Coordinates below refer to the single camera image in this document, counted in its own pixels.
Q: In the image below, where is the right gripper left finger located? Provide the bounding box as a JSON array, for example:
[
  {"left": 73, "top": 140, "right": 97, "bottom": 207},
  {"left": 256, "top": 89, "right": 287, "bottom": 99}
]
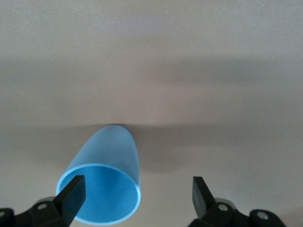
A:
[{"left": 0, "top": 175, "right": 86, "bottom": 227}]

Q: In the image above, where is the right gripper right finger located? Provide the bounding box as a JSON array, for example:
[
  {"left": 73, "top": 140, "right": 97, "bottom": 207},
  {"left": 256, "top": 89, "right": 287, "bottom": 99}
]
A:
[{"left": 188, "top": 176, "right": 287, "bottom": 227}]

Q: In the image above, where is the blue plastic cup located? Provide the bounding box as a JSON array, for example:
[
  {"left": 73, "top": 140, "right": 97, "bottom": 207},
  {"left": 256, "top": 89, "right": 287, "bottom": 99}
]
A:
[{"left": 56, "top": 124, "right": 142, "bottom": 226}]

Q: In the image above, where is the brown table cover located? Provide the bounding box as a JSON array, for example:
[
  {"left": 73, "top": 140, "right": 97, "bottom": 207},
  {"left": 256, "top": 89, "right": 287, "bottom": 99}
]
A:
[{"left": 0, "top": 0, "right": 303, "bottom": 227}]

